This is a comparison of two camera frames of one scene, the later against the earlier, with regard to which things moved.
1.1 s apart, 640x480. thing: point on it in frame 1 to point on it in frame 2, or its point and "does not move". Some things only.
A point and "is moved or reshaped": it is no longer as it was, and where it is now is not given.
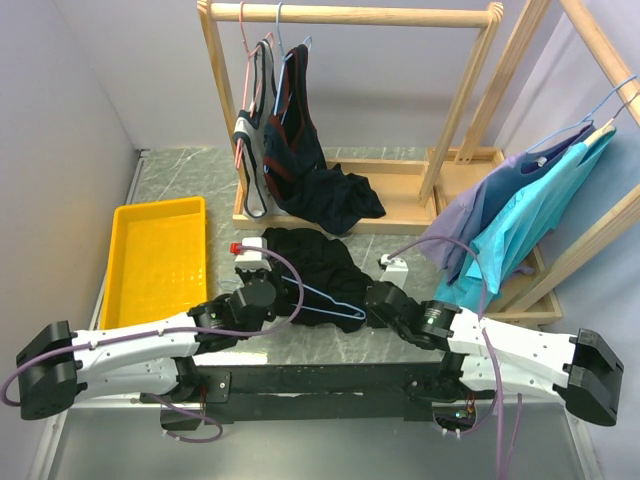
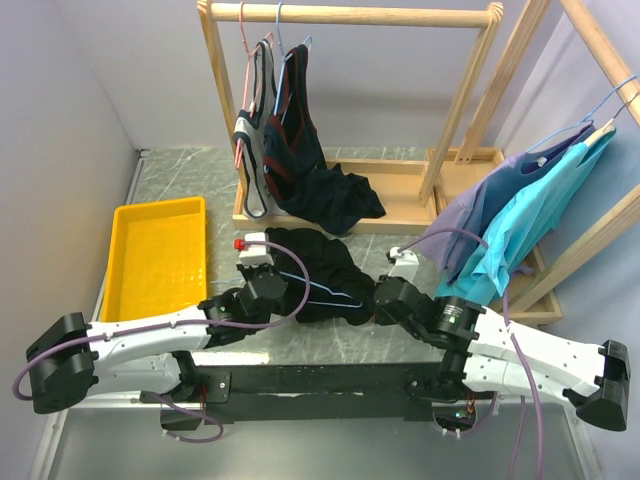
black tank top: (335, 288) does not move
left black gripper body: (245, 276) does not move
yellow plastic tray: (156, 263) does not move
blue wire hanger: (329, 298) is moved or reshaped
